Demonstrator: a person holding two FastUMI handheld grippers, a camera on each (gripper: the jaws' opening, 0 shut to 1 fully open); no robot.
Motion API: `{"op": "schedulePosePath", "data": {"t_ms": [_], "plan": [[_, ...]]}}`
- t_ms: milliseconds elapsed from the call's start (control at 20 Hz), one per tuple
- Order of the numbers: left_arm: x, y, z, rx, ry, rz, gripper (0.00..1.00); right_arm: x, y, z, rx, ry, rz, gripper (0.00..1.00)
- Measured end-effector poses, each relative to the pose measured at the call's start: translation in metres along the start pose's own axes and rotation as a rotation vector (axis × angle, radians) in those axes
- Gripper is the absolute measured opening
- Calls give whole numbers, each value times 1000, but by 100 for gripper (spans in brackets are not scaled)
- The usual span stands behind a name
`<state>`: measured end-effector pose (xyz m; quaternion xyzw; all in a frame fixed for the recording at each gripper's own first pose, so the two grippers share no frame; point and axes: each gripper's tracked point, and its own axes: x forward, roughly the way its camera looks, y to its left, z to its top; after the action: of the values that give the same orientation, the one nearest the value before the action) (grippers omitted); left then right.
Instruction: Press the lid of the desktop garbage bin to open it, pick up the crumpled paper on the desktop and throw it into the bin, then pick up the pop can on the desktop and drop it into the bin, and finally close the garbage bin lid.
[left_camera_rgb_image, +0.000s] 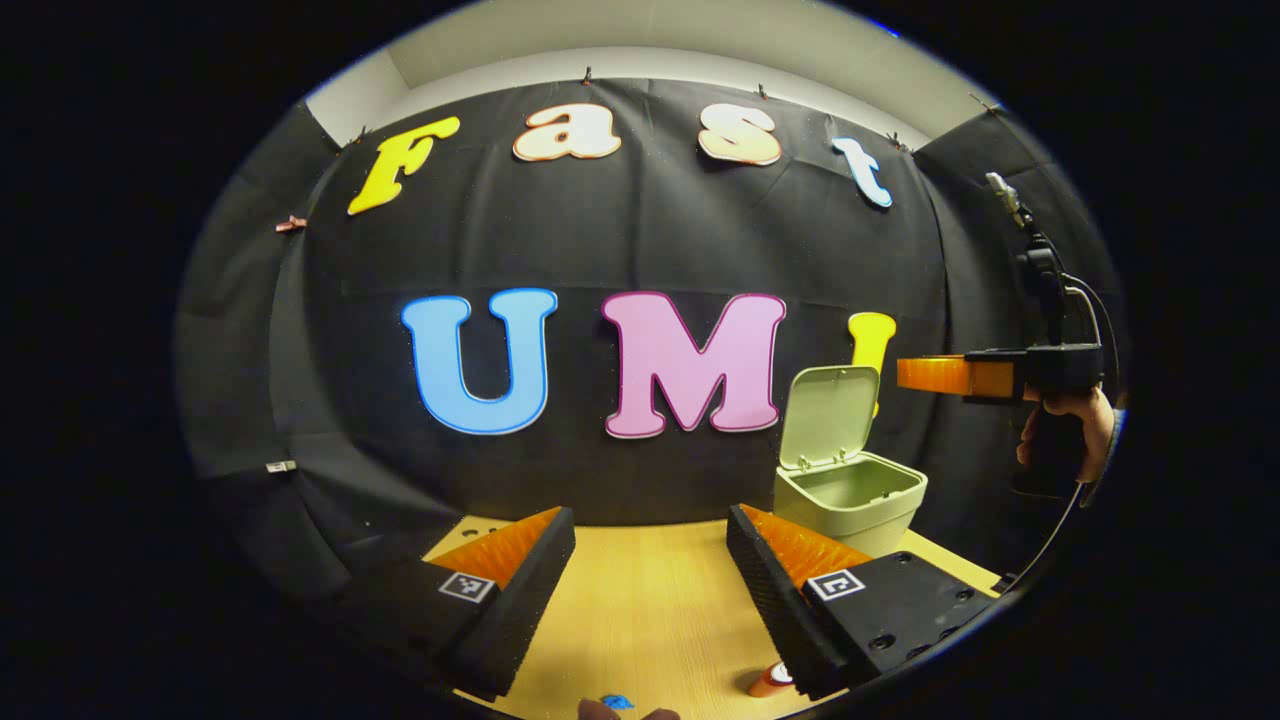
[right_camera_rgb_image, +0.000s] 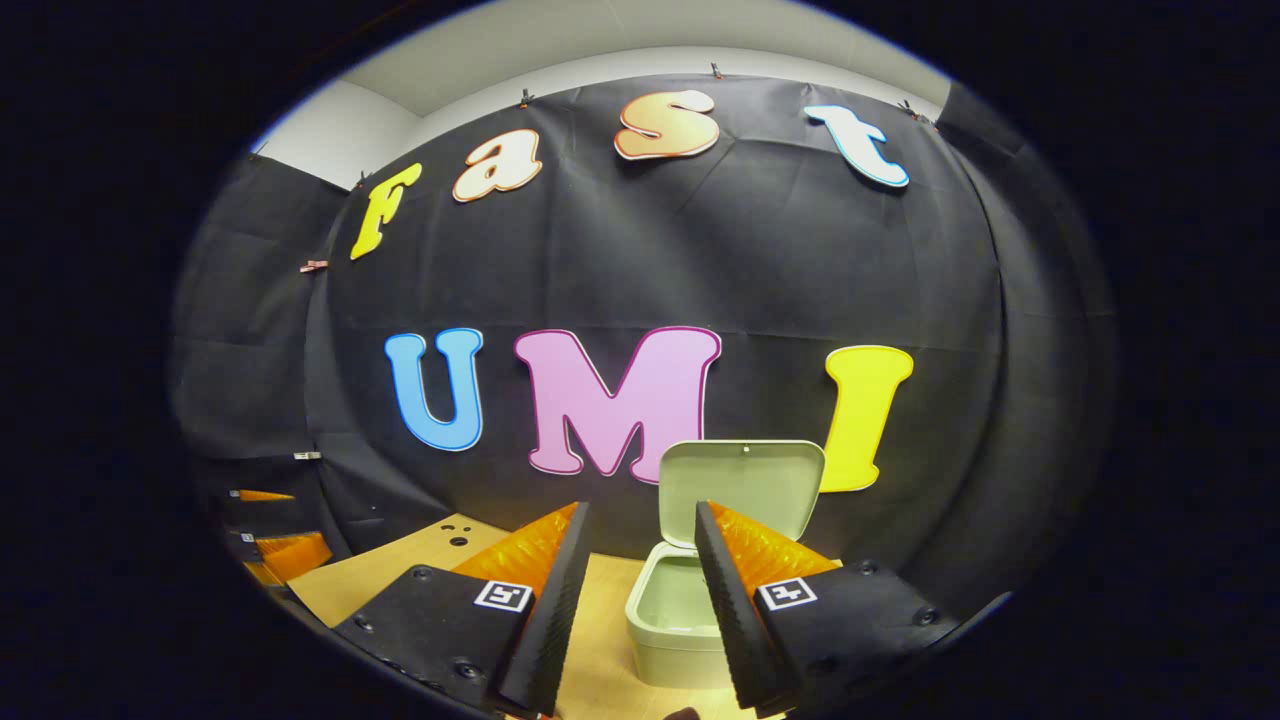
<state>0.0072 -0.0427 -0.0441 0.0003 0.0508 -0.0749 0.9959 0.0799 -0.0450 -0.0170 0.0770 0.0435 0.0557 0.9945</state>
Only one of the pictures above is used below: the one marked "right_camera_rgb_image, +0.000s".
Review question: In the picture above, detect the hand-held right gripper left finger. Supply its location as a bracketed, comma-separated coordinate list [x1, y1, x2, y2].
[335, 502, 591, 718]

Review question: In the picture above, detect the black backdrop cloth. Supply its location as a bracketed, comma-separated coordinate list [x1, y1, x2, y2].
[170, 75, 1116, 621]

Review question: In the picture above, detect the wooden desktop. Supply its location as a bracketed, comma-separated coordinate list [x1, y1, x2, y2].
[288, 513, 791, 720]

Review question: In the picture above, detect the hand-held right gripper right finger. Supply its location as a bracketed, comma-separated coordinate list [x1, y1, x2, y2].
[695, 500, 961, 715]

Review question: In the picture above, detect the pale green desktop garbage bin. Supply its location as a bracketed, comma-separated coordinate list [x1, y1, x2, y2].
[625, 440, 827, 691]

